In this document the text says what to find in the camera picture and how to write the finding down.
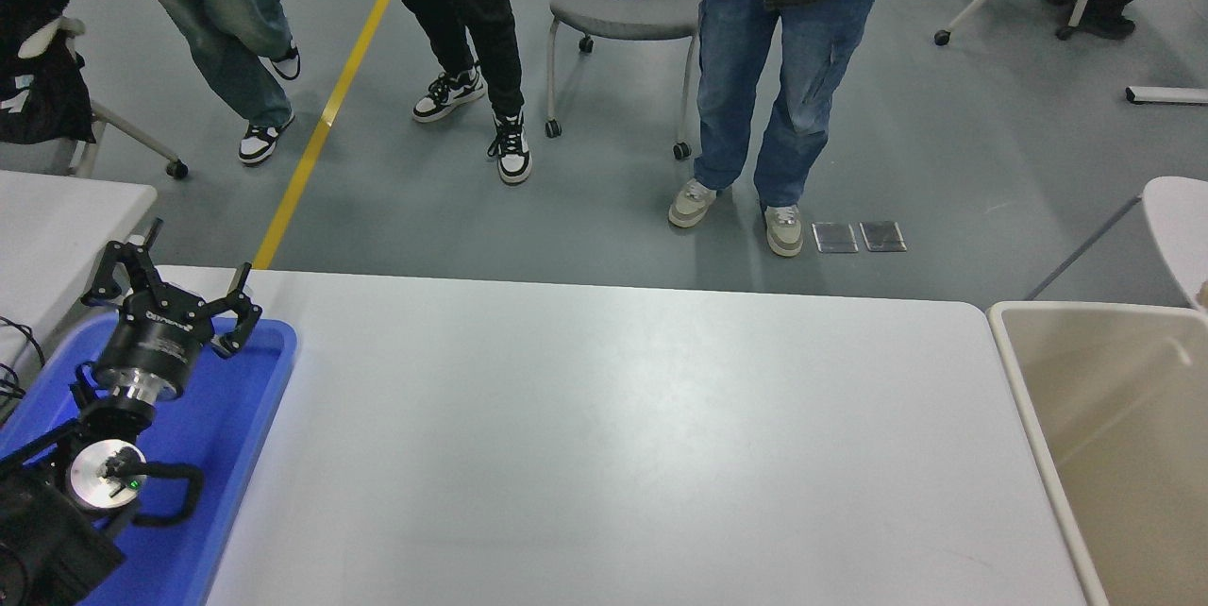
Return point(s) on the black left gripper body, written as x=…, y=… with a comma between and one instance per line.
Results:
x=151, y=339

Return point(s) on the blue plastic tray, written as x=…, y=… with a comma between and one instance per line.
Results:
x=236, y=417

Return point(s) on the white side table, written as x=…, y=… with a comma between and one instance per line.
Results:
x=47, y=228

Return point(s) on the white chair with castors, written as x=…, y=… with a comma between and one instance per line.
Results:
x=123, y=129

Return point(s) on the black bag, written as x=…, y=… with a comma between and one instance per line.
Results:
x=38, y=87

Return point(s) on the grey chair with castors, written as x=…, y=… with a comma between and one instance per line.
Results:
x=613, y=11

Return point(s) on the metal floor plate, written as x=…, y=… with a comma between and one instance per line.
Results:
x=882, y=236
x=836, y=238

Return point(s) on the large pale bin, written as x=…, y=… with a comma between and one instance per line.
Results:
x=1114, y=436

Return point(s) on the white round table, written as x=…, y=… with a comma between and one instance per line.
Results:
x=1180, y=228

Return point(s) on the white floor bar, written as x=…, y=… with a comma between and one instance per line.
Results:
x=1166, y=94

